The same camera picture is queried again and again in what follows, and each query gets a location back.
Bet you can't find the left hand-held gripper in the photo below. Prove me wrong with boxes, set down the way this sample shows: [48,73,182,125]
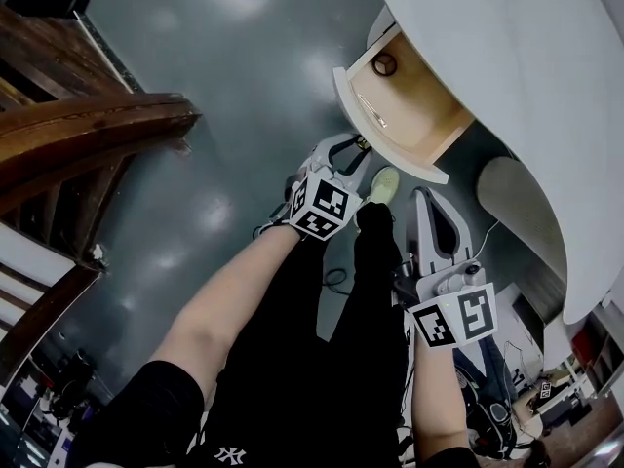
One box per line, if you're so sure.
[256,133,374,242]

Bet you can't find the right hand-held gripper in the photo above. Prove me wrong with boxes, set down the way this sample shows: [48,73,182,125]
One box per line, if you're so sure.
[406,186,499,351]

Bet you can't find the large white drawer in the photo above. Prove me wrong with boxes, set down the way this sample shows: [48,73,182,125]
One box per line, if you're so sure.
[331,30,477,186]

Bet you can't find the person's right forearm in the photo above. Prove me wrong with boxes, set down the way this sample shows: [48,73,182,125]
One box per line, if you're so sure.
[411,342,472,463]

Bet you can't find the person's left forearm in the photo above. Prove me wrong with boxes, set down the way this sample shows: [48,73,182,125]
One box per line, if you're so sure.
[149,221,306,400]

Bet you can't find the white table with drawer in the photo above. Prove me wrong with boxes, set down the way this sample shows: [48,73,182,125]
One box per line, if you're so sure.
[365,0,624,327]

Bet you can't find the person's right pale yellow shoe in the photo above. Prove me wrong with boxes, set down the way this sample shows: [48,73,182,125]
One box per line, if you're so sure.
[357,165,402,210]

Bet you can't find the person's black trousers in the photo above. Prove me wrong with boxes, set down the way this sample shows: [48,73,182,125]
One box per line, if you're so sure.
[314,201,409,355]

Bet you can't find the black floor device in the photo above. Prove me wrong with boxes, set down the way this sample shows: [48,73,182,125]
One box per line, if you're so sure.
[451,341,519,460]

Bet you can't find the wooden shelf unit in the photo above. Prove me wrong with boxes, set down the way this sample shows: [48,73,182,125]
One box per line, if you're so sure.
[567,304,624,402]

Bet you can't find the person's black T-shirt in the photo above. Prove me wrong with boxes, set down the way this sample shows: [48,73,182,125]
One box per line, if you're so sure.
[67,260,488,468]

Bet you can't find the white cable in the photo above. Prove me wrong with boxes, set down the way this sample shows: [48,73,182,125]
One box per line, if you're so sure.
[473,217,502,258]

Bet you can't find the black ring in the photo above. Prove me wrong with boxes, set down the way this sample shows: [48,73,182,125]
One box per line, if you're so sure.
[370,52,399,78]

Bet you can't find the black cable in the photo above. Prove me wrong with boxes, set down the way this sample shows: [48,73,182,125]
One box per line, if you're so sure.
[322,266,353,293]

